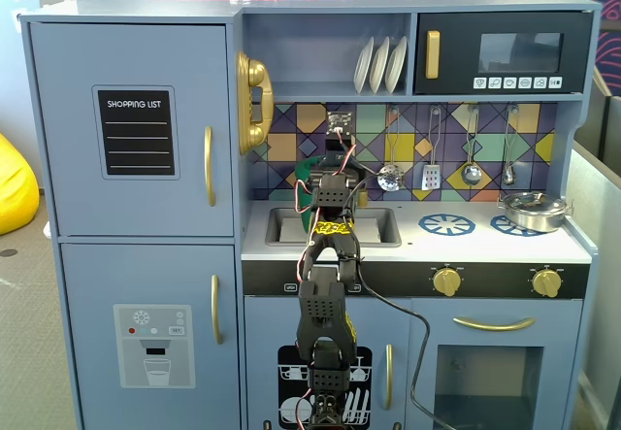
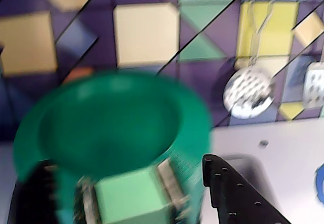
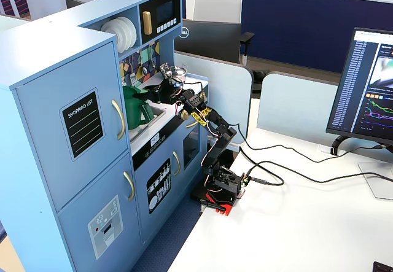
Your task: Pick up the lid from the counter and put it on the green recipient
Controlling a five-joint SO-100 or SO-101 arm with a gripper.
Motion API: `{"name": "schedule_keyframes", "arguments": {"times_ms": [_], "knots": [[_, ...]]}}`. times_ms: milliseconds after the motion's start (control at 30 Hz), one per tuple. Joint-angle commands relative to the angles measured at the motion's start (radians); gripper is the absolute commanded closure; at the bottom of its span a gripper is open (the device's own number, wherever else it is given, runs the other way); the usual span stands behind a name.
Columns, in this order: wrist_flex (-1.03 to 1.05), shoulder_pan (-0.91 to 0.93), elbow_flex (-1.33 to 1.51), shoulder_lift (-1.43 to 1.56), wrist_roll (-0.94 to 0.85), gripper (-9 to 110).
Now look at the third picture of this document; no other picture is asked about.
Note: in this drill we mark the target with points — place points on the grey toy sink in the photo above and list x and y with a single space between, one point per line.
159 114

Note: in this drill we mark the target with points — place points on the steel toy spoon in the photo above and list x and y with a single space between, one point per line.
152 64

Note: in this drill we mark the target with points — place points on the white toy plate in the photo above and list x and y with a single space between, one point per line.
130 35
112 35
135 34

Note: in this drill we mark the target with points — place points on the blue oven door with window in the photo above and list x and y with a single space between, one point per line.
201 158

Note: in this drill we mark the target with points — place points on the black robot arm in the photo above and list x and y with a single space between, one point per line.
221 137

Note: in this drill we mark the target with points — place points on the red table clamp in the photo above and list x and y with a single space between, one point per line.
224 206

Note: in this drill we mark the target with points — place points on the steel toy slotted spatula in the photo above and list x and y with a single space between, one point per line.
133 78

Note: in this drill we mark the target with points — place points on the gold stove knob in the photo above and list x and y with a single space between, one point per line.
184 115
203 94

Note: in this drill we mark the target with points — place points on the blue freezer door with dispenser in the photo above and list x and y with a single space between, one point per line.
73 210

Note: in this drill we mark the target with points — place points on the steel toy pot with lid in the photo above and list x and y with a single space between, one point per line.
179 75

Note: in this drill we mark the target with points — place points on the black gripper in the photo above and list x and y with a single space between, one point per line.
160 93

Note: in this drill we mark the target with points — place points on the digital clock display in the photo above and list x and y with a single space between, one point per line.
155 139

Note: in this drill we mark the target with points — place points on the green plastic container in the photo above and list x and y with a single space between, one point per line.
132 112

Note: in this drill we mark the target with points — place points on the small wrist camera board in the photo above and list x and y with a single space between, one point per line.
164 70

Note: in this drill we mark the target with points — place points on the tall blue fridge door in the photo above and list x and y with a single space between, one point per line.
40 115

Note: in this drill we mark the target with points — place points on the steel toy ladle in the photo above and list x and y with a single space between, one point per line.
144 69

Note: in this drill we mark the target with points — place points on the black Dell monitor back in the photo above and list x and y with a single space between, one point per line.
215 41

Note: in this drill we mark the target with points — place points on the black microwave door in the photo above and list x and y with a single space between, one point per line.
149 6

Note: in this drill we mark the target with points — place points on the silver monitor stand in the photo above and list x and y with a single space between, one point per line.
377 186

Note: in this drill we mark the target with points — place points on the computer monitor with graphs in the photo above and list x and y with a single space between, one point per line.
362 84

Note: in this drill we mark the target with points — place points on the grey water dispenser panel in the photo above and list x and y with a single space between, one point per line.
104 232

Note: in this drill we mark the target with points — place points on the black shopping list board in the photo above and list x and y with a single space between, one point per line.
83 130

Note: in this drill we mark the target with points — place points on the small black device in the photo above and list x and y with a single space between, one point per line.
383 267

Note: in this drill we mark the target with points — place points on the pale desk divider panel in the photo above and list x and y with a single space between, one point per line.
227 94
291 106

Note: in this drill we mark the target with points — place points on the blue toy kitchen unit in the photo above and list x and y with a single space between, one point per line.
46 38

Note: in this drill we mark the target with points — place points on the blue dishwasher door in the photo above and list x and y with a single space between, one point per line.
144 173

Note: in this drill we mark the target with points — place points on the white office chair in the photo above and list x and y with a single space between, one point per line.
218 8

